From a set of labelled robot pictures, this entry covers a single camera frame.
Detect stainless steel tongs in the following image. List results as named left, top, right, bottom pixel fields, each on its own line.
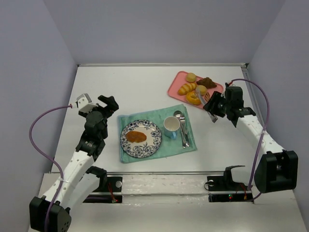
left=196, top=89, right=218, bottom=123

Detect orange-brown pastry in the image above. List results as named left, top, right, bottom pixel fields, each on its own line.
left=126, top=130, right=147, bottom=143

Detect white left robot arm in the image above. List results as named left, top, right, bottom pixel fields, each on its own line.
left=29, top=94, right=119, bottom=232

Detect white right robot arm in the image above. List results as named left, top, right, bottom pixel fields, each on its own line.
left=203, top=87, right=298, bottom=193

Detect striped yellow bread roll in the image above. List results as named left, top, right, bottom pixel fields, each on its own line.
left=177, top=83, right=197, bottom=96

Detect round beige bun near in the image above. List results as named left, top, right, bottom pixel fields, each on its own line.
left=195, top=85, right=208, bottom=96

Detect round beige bun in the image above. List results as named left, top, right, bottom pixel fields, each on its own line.
left=195, top=85, right=208, bottom=96
left=185, top=72, right=197, bottom=83

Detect dark chocolate croissant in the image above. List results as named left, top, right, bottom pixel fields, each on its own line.
left=197, top=77, right=217, bottom=89

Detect pink plastic tray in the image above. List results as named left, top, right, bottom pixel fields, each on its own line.
left=167, top=71, right=224, bottom=103

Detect silver fork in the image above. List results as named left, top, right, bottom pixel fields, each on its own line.
left=180, top=114, right=190, bottom=147

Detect round beige bun far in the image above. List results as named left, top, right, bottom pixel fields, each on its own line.
left=185, top=72, right=197, bottom=83

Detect silver spoon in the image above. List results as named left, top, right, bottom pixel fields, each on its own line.
left=173, top=111, right=186, bottom=148

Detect blue floral ceramic plate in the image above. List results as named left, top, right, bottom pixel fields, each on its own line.
left=120, top=119, right=162, bottom=159

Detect light blue mug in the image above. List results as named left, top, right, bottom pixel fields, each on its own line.
left=163, top=116, right=181, bottom=140

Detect green cloth napkin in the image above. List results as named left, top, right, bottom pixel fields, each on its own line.
left=118, top=104, right=197, bottom=164

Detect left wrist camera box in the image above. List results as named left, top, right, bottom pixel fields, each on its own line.
left=71, top=93, right=98, bottom=114

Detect yellow ring donut bread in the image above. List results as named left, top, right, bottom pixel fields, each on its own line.
left=185, top=91, right=201, bottom=105

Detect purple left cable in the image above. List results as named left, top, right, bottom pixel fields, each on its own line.
left=29, top=104, right=75, bottom=232

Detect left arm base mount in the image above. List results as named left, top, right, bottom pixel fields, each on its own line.
left=83, top=176, right=123, bottom=203

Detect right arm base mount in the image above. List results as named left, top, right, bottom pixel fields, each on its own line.
left=204, top=165, right=254, bottom=203

